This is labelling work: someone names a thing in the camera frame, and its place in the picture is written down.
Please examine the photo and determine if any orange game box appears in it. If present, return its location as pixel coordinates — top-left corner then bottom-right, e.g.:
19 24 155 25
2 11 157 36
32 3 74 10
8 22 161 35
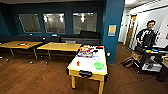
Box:
79 45 93 52

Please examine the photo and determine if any black cushion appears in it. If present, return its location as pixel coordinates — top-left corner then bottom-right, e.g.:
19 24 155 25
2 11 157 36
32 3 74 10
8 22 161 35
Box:
78 29 102 40

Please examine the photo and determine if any red bowl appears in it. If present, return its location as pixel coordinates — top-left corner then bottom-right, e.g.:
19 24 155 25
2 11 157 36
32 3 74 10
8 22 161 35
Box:
96 45 105 50

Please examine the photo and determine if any green bowl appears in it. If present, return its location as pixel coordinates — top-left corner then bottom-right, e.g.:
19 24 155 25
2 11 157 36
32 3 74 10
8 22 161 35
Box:
93 61 105 71

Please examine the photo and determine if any dark framed window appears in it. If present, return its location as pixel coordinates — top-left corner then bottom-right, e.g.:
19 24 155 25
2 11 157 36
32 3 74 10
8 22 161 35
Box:
72 12 98 35
18 13 43 34
42 13 67 34

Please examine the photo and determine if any long wooden table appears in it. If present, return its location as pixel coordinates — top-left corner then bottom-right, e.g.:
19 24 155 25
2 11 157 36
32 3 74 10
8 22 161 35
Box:
0 40 44 63
36 41 83 64

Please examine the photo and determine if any black bench sofa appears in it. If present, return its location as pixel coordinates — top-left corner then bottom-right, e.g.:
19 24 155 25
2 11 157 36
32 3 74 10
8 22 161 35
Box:
0 33 101 44

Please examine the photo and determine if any brown bag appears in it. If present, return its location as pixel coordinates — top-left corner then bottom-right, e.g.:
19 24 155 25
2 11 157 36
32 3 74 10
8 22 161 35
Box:
121 56 135 68

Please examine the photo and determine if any brown wooden door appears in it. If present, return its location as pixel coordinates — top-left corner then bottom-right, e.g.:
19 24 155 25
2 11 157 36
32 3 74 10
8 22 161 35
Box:
124 14 138 48

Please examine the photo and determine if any cardboard box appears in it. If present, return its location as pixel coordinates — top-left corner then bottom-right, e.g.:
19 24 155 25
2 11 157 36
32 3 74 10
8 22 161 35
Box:
131 51 144 62

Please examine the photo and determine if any small red white item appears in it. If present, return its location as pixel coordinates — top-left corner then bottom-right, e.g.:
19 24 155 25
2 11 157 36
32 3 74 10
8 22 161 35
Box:
18 42 28 47

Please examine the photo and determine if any person in dark shirt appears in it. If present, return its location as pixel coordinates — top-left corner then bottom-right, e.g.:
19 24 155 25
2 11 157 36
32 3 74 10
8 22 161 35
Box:
135 19 158 51

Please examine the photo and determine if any yellow green toy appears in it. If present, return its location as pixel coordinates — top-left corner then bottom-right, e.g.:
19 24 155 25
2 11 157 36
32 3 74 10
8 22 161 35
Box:
143 49 160 54

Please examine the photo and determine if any pale yellow wall sign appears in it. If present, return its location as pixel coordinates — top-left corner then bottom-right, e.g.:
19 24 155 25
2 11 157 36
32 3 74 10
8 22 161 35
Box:
108 24 118 37

